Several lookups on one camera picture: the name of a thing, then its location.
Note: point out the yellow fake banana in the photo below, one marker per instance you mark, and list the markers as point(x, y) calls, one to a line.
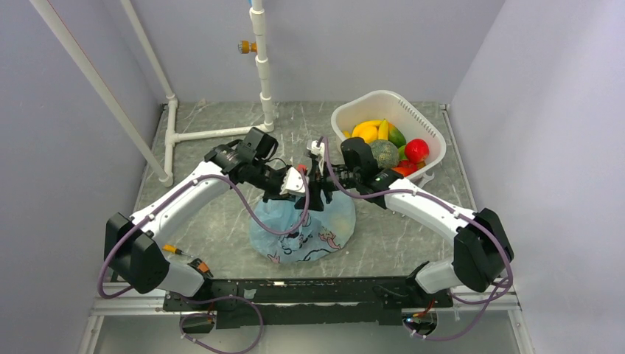
point(357, 128)

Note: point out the yellow fake pear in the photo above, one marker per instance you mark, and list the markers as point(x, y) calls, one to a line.
point(368, 134)

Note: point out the light blue plastic bag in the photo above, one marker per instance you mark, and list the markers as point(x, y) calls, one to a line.
point(321, 234)

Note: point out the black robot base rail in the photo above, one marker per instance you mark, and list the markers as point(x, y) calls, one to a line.
point(310, 301)

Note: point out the orange handled screwdriver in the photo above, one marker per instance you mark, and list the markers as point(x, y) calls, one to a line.
point(175, 250)

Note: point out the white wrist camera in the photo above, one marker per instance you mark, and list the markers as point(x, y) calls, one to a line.
point(317, 153)
point(294, 183)

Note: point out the red fake apple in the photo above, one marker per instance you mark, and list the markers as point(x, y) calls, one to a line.
point(417, 150)

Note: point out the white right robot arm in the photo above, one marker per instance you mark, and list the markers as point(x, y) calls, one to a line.
point(482, 254)

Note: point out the white plastic basket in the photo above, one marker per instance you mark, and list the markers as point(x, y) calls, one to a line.
point(384, 104)

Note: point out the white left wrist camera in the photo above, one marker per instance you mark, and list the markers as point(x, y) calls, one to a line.
point(294, 183)

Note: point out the green fake cantaloupe melon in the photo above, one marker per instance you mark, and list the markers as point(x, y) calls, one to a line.
point(385, 153)

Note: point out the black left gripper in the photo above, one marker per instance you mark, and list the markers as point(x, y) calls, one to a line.
point(275, 195)

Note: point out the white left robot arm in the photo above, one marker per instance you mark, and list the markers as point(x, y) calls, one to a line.
point(133, 245)

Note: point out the white PVC pipe frame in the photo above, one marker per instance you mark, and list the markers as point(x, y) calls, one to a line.
point(163, 170)

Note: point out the yellow green fake mango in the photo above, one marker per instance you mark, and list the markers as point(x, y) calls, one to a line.
point(388, 131)

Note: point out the orange pipe valve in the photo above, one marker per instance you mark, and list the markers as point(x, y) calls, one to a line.
point(247, 47)

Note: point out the silver open-end wrench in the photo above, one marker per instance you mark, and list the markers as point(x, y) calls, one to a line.
point(425, 178)

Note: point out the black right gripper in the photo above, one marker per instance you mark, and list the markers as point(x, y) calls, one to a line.
point(317, 184)

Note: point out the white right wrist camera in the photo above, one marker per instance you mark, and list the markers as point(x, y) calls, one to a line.
point(317, 153)

